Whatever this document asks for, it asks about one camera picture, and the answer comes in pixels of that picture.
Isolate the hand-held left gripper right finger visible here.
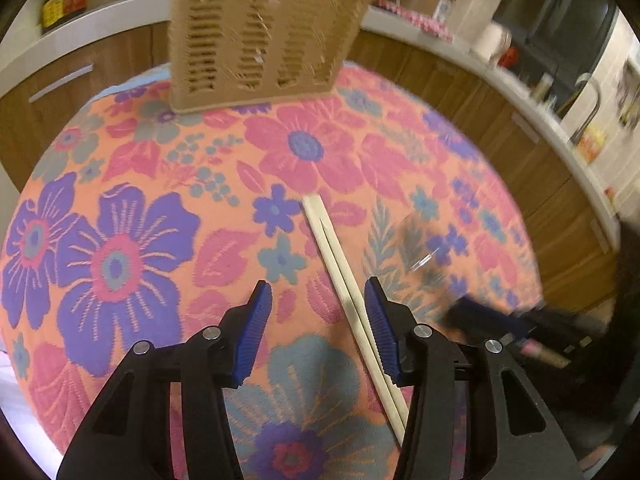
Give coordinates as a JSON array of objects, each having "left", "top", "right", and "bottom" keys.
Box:
[{"left": 363, "top": 276, "right": 587, "bottom": 480}]

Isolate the white kettle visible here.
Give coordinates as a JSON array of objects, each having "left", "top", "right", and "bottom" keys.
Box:
[{"left": 472, "top": 22, "right": 512, "bottom": 64}]

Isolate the small pale bottle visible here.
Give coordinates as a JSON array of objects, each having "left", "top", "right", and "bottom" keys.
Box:
[{"left": 531, "top": 72, "right": 557, "bottom": 107}]

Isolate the clear plastic spoon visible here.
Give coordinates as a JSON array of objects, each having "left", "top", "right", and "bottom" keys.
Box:
[{"left": 400, "top": 217, "right": 443, "bottom": 283}]

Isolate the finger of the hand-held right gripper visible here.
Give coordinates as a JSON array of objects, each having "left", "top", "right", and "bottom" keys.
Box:
[{"left": 444, "top": 294, "right": 532, "bottom": 346}]

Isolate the beige woven basket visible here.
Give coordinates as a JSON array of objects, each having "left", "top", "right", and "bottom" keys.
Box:
[{"left": 167, "top": 0, "right": 376, "bottom": 114}]

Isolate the dark window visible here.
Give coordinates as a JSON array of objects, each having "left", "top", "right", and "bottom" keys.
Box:
[{"left": 495, "top": 0, "right": 619, "bottom": 82}]

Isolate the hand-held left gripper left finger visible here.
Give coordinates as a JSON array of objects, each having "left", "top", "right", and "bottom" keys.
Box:
[{"left": 56, "top": 280, "right": 274, "bottom": 480}]

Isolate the metal faucet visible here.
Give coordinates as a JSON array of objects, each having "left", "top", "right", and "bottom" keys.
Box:
[{"left": 569, "top": 72, "right": 602, "bottom": 144}]

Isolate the floral tablecloth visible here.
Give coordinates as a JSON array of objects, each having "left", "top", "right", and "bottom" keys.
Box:
[{"left": 0, "top": 62, "right": 549, "bottom": 480}]

